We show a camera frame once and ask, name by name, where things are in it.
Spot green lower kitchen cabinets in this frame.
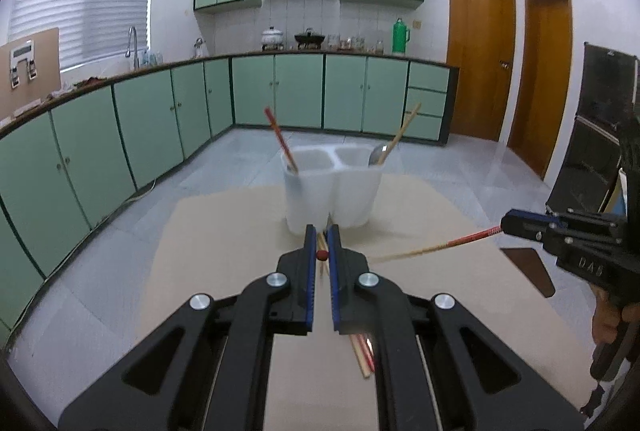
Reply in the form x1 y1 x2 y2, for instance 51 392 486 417
0 53 460 348

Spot metal spoon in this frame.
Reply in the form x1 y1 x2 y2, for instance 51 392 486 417
368 144 397 168

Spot wooden door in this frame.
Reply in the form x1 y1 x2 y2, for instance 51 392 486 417
446 0 517 142
506 0 572 182

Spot green thermos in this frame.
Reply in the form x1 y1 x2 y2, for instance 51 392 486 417
391 17 412 56

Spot black case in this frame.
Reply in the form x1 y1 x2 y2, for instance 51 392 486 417
545 42 640 218

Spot person's right hand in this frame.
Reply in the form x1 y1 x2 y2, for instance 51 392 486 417
591 288 624 343

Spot black wok on stove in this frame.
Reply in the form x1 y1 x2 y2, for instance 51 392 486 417
293 28 326 51

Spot row of glass jars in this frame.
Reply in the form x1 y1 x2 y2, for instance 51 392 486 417
327 34 386 53

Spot metal faucet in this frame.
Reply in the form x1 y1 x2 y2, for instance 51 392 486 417
124 26 141 71

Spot brown board with papers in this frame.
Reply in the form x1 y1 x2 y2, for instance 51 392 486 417
0 27 62 122

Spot red and wooden chopstick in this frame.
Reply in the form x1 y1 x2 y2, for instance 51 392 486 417
372 227 503 262

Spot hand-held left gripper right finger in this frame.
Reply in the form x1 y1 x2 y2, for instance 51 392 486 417
327 225 585 431

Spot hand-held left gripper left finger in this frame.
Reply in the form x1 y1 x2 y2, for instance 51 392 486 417
60 225 318 431

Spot brown cardboard sheet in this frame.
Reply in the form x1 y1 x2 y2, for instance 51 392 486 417
139 174 597 431

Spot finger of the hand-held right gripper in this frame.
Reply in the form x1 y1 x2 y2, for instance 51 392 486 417
544 211 628 258
500 210 571 243

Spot white pot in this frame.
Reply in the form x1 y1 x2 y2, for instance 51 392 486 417
260 26 285 50

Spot white two-compartment utensil holder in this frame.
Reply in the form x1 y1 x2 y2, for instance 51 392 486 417
283 146 387 235

